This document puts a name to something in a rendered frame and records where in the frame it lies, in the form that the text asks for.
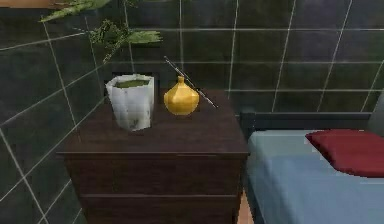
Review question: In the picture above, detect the light brown wooden board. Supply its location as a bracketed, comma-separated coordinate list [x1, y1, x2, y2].
[0, 0, 65, 10]

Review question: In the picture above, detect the dark brown chest of drawers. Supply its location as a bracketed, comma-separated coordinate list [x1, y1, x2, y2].
[56, 87, 250, 224]

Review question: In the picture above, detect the green house plant white pot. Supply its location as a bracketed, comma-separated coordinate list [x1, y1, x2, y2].
[39, 0, 163, 132]

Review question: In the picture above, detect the grey pillow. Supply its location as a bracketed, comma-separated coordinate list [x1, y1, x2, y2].
[367, 92, 384, 138]

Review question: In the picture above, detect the yellow round vase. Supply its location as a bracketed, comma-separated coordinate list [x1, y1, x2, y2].
[163, 75, 201, 117]

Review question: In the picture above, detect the red pillow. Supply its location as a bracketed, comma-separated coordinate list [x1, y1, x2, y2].
[304, 128, 384, 179]

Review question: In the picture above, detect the thin grey rod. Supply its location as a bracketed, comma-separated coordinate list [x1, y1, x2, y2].
[163, 55, 219, 109]

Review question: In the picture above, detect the blue bed dark frame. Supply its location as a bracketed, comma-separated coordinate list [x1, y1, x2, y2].
[239, 111, 384, 224]

